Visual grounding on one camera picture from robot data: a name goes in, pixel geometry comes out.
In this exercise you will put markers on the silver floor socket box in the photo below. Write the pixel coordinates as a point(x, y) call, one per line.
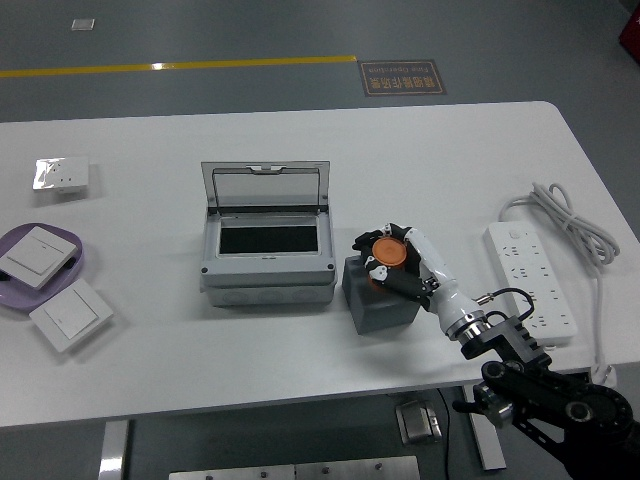
point(417, 422)

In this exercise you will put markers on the small silver floor plate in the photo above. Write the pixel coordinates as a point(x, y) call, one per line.
point(83, 24)

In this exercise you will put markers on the purple tray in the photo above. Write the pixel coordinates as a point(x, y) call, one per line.
point(12, 298)

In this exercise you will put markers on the red object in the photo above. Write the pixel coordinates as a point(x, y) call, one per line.
point(631, 30)

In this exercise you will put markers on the orange cylinder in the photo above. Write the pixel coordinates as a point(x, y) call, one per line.
point(390, 252)

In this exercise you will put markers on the yellow floor tape line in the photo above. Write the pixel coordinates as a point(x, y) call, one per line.
point(200, 64)

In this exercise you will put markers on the white table leg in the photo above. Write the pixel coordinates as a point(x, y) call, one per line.
point(113, 450)
point(489, 445)

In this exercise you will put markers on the white wall switch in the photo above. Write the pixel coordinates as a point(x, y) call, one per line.
point(70, 315)
point(35, 255)

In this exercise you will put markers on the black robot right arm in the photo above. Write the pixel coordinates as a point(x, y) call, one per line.
point(550, 395)

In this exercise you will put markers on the grey cube with round hole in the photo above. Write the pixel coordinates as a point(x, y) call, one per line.
point(380, 312)

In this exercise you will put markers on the white wall socket in wrap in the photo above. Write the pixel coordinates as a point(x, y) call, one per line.
point(65, 172)

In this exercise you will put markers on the grey electrical box with lid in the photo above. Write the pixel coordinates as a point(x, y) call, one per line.
point(265, 272)

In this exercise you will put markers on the steel base plate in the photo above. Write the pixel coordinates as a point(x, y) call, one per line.
point(357, 469)
point(230, 473)

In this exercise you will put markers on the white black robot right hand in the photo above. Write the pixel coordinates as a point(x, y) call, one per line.
point(450, 300)

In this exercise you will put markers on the brown floor sign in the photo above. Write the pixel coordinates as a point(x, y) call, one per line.
point(400, 77)

